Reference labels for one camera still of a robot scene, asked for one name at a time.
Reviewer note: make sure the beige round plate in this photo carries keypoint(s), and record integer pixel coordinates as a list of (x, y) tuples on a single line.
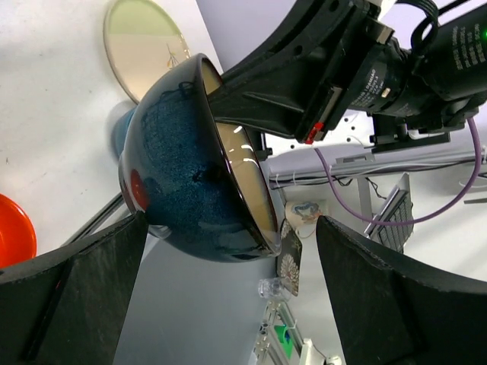
[(142, 43)]

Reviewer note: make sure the dark blue bowl beige inside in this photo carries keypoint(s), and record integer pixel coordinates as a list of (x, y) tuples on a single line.
[(197, 181)]

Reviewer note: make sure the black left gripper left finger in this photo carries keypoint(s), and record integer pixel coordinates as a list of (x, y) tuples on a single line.
[(68, 306)]

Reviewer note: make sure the light blue bowl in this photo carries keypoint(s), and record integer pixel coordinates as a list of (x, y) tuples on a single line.
[(119, 132)]

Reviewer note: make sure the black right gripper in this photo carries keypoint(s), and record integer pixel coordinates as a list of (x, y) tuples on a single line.
[(326, 57)]

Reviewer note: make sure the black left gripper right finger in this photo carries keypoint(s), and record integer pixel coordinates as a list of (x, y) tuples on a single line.
[(392, 309)]

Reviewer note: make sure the orange bowl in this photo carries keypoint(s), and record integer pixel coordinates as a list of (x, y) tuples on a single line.
[(18, 238)]

